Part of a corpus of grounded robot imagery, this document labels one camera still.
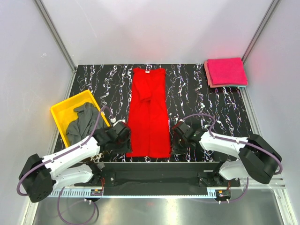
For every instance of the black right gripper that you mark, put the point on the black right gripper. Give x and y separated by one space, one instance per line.
175 149

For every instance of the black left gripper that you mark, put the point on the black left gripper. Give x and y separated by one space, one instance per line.
127 147

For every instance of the red t-shirt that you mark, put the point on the red t-shirt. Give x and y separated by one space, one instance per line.
148 117

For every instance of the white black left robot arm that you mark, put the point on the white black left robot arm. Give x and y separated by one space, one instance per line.
42 175

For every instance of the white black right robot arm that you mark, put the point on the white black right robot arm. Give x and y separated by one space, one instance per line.
255 158

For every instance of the grey t-shirt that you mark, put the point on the grey t-shirt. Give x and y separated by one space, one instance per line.
82 127

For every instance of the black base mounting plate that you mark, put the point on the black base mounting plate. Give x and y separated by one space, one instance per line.
157 175

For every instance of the yellow plastic bin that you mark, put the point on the yellow plastic bin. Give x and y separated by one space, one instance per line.
63 113

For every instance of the folded teal t-shirt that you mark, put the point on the folded teal t-shirt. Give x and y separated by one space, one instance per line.
237 86

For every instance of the folded salmon pink t-shirt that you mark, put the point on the folded salmon pink t-shirt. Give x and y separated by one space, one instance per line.
209 80

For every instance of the white slotted cable duct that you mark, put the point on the white slotted cable duct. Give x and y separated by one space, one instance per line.
109 192

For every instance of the right aluminium corner post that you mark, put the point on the right aluminium corner post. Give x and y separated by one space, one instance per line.
261 27

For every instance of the aluminium corner post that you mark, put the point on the aluminium corner post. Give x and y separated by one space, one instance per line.
261 27
49 23

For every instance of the left aluminium corner post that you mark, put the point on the left aluminium corner post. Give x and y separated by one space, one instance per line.
49 23

